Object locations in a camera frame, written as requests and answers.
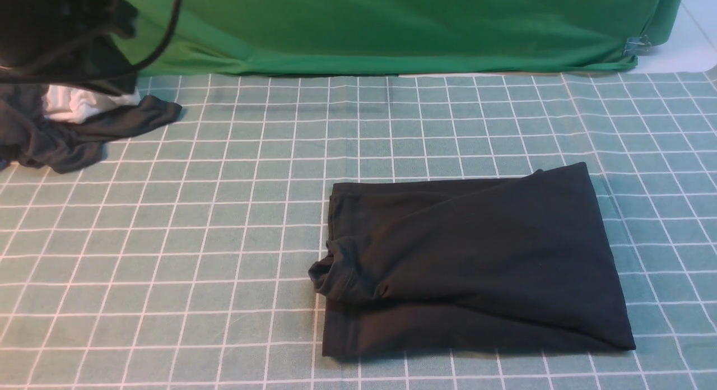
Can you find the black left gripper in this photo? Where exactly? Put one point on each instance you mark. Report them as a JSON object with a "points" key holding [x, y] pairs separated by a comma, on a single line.
{"points": [[68, 42]]}

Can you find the gray long-sleeved shirt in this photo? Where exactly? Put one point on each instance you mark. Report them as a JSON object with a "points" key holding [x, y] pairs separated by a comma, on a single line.
{"points": [[515, 264]]}

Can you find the white crumpled cloth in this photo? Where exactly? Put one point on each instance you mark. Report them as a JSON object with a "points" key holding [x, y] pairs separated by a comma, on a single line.
{"points": [[73, 105]]}

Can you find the dark crumpled garment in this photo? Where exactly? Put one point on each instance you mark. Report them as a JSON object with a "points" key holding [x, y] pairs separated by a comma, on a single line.
{"points": [[29, 138]]}

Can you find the green backdrop cloth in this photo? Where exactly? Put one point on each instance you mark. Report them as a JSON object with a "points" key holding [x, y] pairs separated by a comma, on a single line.
{"points": [[405, 37]]}

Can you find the green checkered table mat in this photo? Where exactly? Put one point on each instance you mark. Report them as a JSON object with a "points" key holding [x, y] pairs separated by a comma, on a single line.
{"points": [[181, 260]]}

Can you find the metal binder clip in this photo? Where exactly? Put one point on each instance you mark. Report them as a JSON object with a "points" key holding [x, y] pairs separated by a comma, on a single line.
{"points": [[637, 46]]}

